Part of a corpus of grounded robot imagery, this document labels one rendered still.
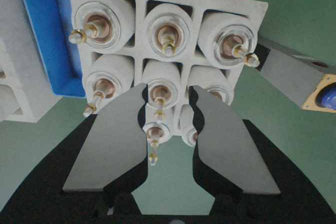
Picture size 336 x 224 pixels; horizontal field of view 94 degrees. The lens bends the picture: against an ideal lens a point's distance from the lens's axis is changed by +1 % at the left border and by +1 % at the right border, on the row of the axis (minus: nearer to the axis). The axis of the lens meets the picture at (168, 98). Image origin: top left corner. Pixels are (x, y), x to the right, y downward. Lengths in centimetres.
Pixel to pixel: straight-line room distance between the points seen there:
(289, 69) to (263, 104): 39
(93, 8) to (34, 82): 35
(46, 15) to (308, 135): 116
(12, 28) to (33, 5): 7
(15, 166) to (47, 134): 38
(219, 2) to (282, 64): 19
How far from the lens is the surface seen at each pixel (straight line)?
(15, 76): 55
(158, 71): 32
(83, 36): 24
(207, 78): 35
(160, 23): 29
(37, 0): 55
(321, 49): 78
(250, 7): 40
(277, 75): 43
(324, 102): 37
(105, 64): 34
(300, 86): 38
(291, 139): 103
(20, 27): 56
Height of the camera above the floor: 54
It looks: 57 degrees down
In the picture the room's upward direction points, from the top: 179 degrees clockwise
